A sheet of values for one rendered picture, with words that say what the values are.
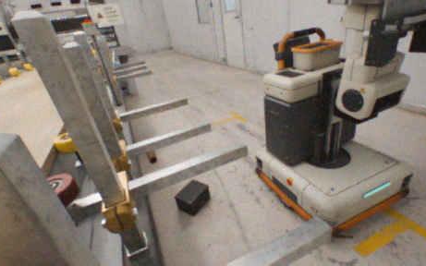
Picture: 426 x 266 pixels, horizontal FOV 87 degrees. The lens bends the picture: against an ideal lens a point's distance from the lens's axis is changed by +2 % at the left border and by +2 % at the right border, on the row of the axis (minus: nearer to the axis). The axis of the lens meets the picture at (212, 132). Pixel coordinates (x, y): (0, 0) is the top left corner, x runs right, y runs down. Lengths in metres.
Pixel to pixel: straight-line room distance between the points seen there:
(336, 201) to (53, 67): 1.19
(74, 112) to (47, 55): 0.08
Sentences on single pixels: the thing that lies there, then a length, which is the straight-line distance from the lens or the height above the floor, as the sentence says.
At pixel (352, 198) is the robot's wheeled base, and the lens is 1.32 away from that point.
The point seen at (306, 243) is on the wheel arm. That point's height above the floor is 0.82.
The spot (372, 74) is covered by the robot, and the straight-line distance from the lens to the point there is 1.13.
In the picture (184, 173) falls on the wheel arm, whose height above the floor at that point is 0.84.
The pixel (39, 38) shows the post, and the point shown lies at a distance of 0.38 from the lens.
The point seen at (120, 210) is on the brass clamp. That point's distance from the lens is 0.46.
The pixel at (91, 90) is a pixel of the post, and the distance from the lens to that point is 0.64.
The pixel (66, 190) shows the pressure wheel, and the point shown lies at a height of 0.90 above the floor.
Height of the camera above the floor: 1.14
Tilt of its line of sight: 27 degrees down
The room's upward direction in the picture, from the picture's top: 10 degrees counter-clockwise
